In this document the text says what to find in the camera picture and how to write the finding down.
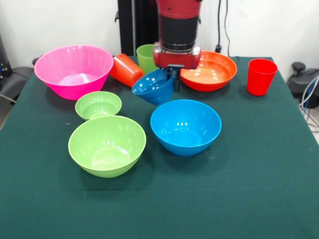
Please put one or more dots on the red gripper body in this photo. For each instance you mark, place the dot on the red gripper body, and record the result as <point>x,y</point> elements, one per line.
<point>175,59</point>

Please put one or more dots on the black equipment box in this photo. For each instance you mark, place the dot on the black equipment box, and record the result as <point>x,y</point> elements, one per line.
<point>4,62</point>

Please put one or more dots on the large pink bowl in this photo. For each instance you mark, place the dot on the large pink bowl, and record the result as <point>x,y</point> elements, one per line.
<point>74,64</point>

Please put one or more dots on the grey office chair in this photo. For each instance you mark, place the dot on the grey office chair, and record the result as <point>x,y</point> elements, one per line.
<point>15,79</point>

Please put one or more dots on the large light blue bowl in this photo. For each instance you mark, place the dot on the large light blue bowl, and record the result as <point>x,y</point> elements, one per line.
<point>185,129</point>

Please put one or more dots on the dark green table cloth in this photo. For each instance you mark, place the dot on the dark green table cloth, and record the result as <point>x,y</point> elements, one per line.
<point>224,199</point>

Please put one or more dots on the small green bowl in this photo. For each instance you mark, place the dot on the small green bowl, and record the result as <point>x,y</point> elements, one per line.
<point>97,105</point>

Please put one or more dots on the black chair base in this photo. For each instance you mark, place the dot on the black chair base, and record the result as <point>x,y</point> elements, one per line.
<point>302,82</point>

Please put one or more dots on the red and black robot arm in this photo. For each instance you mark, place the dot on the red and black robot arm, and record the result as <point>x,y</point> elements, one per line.
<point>178,25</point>

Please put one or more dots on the red cup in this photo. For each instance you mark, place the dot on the red cup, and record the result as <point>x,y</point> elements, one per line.
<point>261,79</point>

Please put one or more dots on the orange cup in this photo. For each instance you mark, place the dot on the orange cup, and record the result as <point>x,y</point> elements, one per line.
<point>125,71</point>

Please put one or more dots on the green cup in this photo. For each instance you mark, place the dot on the green cup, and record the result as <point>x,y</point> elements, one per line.
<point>145,61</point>

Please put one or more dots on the small dark blue bowl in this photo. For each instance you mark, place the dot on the small dark blue bowl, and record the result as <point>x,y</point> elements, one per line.
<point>152,89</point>

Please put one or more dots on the orange bowl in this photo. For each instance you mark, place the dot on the orange bowl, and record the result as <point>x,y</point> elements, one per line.
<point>214,74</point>

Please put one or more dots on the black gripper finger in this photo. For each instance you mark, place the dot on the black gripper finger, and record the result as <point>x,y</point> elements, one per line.
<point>176,81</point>
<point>169,74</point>

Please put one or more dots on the large green bowl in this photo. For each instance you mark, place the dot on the large green bowl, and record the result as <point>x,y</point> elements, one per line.
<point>107,147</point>

